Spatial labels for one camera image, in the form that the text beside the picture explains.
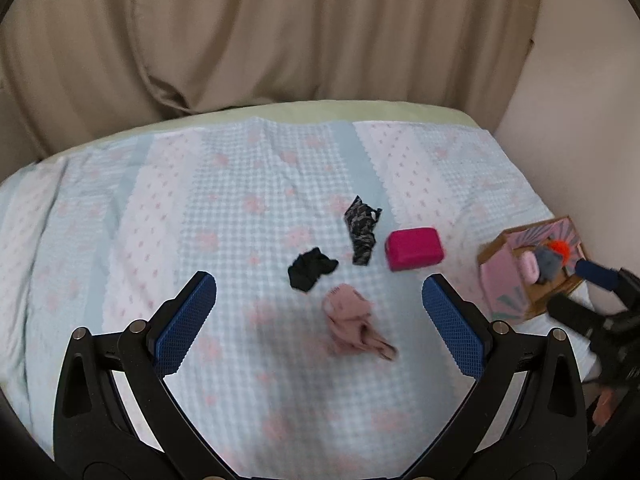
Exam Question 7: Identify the orange plush carrot toy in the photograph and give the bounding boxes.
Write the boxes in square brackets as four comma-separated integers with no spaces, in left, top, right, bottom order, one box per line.
[546,240,570,262]

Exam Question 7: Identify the grey plush toy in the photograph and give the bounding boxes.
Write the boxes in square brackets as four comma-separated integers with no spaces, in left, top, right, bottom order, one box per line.
[534,246,563,284]

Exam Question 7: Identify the pink plush toy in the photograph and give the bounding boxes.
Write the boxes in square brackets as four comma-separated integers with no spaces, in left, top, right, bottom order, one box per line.
[518,250,540,285]

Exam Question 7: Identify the pink cloth garment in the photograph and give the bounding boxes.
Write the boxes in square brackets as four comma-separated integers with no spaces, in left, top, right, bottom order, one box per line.
[321,283,398,362]

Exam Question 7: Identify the black patterned sock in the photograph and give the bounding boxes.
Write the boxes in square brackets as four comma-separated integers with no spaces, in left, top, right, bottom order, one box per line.
[343,195,382,266]

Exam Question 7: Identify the person's right hand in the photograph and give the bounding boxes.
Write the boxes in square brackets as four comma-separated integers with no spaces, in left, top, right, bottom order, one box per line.
[592,387,617,427]

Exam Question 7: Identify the pink cardboard box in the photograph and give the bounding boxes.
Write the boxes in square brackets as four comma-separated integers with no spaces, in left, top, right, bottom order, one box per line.
[477,216,586,324]

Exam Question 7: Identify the blue checked quilt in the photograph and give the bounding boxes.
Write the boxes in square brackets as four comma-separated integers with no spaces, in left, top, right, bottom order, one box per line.
[0,116,601,480]

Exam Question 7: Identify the beige curtain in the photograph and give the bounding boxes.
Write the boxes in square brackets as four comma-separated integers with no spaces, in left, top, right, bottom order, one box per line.
[1,0,540,157]

